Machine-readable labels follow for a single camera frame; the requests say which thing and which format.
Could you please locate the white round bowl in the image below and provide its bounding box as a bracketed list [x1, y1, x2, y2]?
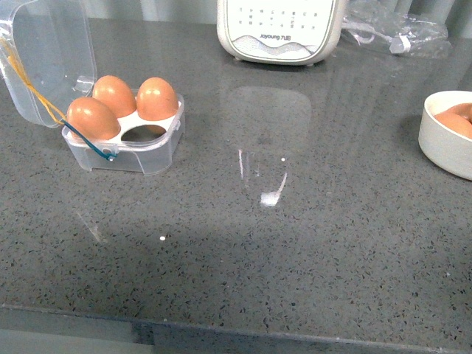
[418, 91, 471, 180]

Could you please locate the white Joyoung kitchen appliance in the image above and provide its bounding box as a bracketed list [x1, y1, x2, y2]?
[217, 0, 348, 66]

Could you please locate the clear plastic bag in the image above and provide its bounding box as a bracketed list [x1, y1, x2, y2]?
[341, 1, 452, 59]

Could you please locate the brown egg front left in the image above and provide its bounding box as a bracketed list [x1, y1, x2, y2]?
[67, 97, 121, 140]

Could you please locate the clear plastic egg box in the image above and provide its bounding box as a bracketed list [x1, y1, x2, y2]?
[1, 1, 185, 175]

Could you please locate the yellow and teal string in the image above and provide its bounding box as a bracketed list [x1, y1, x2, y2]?
[0, 36, 118, 162]

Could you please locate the brown egg in bowl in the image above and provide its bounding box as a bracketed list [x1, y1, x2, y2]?
[434, 103, 472, 139]

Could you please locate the brown egg back right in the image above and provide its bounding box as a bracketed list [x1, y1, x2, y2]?
[136, 77, 179, 121]

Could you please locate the brown egg back left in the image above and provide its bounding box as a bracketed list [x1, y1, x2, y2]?
[92, 75, 136, 118]

